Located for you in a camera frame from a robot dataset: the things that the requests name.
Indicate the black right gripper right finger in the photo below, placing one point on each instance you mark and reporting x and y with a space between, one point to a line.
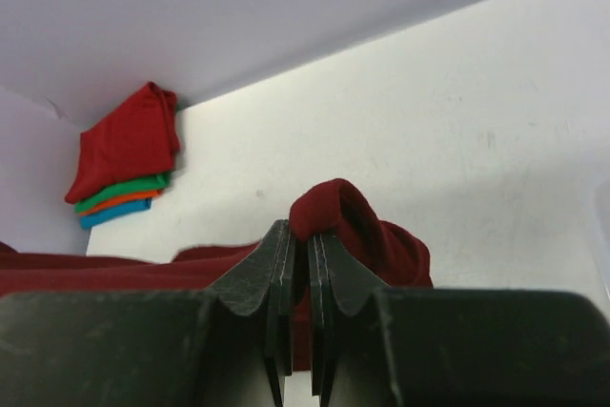
377 345

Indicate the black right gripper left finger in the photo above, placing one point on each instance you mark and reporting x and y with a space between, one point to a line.
225 345

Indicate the dark red t-shirt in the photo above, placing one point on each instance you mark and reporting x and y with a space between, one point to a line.
336 206

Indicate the folded orange t-shirt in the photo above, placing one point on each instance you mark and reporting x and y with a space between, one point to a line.
115 201

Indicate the folded green t-shirt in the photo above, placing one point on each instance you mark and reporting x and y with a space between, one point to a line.
145 183

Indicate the folded blue t-shirt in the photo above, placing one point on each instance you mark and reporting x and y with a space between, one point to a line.
97 218

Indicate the folded red t-shirt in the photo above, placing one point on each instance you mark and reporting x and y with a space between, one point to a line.
136 139

